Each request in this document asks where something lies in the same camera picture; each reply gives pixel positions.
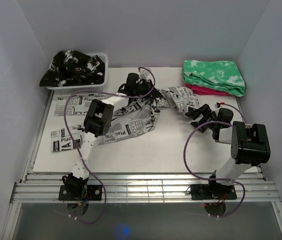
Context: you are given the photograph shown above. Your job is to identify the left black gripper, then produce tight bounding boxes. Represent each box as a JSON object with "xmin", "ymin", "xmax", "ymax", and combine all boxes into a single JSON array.
[{"xmin": 133, "ymin": 79, "xmax": 162, "ymax": 99}]

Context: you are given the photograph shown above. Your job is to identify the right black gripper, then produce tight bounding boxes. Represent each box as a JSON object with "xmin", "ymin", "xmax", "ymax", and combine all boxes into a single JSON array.
[{"xmin": 185, "ymin": 103, "xmax": 219, "ymax": 133}]

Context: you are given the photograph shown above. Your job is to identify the newspaper print trousers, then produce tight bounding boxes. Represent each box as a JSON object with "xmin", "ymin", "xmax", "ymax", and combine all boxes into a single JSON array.
[{"xmin": 54, "ymin": 86, "xmax": 200, "ymax": 145}]

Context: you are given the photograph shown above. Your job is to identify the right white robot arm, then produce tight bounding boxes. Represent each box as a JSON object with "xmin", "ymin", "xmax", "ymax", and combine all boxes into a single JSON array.
[{"xmin": 185, "ymin": 102, "xmax": 271, "ymax": 202}]

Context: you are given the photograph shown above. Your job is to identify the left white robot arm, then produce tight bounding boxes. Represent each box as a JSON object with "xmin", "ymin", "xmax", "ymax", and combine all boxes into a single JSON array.
[{"xmin": 62, "ymin": 73, "xmax": 158, "ymax": 200}]

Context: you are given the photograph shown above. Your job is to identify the pink folded trousers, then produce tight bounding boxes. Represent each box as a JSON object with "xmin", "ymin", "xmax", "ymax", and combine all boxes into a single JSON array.
[{"xmin": 185, "ymin": 83, "xmax": 232, "ymax": 96}]

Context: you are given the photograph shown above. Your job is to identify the green white folded trousers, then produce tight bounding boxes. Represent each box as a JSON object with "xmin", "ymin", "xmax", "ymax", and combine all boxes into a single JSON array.
[{"xmin": 182, "ymin": 60, "xmax": 246, "ymax": 97}]

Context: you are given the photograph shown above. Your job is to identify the white plastic basket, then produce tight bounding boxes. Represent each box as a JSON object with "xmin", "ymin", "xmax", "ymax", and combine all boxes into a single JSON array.
[{"xmin": 46, "ymin": 52, "xmax": 109, "ymax": 91}]

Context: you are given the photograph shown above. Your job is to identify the black white patterned garment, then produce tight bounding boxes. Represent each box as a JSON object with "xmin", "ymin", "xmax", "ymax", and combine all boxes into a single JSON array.
[{"xmin": 39, "ymin": 50, "xmax": 106, "ymax": 88}]

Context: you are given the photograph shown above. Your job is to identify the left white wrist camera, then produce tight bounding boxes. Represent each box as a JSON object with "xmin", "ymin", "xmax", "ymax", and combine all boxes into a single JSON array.
[{"xmin": 138, "ymin": 67, "xmax": 152, "ymax": 81}]

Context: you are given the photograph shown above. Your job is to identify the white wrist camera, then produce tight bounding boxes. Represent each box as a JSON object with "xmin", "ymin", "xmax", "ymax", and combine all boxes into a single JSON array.
[
  {"xmin": 215, "ymin": 102, "xmax": 225, "ymax": 110},
  {"xmin": 138, "ymin": 67, "xmax": 152, "ymax": 81}
]

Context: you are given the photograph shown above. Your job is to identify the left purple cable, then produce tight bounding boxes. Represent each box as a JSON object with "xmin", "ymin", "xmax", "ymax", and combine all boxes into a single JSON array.
[{"xmin": 63, "ymin": 66, "xmax": 157, "ymax": 225}]

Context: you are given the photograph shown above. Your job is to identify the purple cable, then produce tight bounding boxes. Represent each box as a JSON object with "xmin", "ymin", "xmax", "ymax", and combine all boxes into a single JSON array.
[
  {"xmin": 63, "ymin": 66, "xmax": 157, "ymax": 225},
  {"xmin": 182, "ymin": 102, "xmax": 247, "ymax": 219}
]

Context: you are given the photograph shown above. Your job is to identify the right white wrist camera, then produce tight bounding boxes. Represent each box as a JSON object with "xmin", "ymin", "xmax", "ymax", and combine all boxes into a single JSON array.
[{"xmin": 215, "ymin": 102, "xmax": 225, "ymax": 110}]

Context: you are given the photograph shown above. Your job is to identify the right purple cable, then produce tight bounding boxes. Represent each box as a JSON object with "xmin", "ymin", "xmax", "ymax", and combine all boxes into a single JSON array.
[{"xmin": 182, "ymin": 102, "xmax": 247, "ymax": 219}]

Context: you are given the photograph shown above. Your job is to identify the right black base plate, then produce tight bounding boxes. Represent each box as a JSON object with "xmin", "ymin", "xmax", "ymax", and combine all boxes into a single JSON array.
[{"xmin": 190, "ymin": 183, "xmax": 237, "ymax": 200}]

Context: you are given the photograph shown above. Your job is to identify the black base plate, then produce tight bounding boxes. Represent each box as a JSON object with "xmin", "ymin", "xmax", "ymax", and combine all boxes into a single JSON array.
[
  {"xmin": 190, "ymin": 183, "xmax": 237, "ymax": 200},
  {"xmin": 58, "ymin": 184, "xmax": 103, "ymax": 201}
]

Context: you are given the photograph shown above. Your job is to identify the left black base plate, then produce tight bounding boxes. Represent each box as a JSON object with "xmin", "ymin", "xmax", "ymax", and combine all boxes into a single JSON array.
[{"xmin": 58, "ymin": 184, "xmax": 103, "ymax": 201}]

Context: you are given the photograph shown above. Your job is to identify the aluminium rail frame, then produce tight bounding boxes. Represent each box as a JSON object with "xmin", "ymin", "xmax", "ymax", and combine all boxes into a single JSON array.
[{"xmin": 2, "ymin": 92, "xmax": 282, "ymax": 240}]

